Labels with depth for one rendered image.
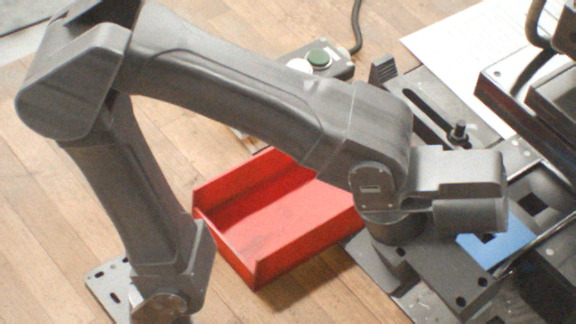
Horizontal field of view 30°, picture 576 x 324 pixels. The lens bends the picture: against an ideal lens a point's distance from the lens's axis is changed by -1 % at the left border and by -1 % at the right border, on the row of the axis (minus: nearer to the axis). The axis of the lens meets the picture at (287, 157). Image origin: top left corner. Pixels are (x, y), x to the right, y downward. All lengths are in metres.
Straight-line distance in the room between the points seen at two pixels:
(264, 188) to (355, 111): 0.44
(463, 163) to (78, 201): 0.53
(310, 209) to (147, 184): 0.36
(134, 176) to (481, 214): 0.29
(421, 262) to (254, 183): 0.37
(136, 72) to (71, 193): 0.48
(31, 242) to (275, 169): 0.29
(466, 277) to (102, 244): 0.46
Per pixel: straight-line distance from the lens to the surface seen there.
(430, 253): 0.95
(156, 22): 0.83
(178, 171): 1.30
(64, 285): 1.21
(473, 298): 0.94
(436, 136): 1.28
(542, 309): 1.23
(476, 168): 0.89
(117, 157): 0.91
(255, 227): 1.24
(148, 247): 1.00
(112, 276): 1.20
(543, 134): 1.09
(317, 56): 1.39
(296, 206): 1.27
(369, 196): 0.87
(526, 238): 1.19
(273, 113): 0.84
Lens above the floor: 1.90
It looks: 49 degrees down
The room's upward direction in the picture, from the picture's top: 7 degrees clockwise
